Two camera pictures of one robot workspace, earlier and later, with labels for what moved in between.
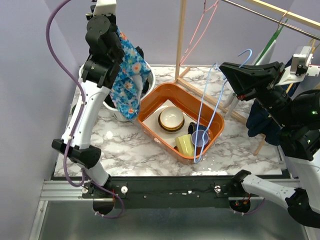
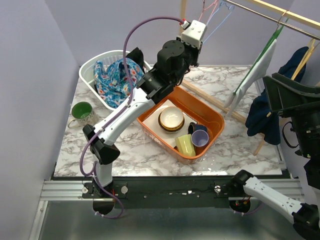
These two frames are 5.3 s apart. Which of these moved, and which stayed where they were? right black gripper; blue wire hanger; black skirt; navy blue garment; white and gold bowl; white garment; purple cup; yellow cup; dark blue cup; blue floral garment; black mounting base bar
Moved: black skirt; right black gripper; blue floral garment; blue wire hanger
Stayed: yellow cup; navy blue garment; white garment; white and gold bowl; purple cup; dark blue cup; black mounting base bar
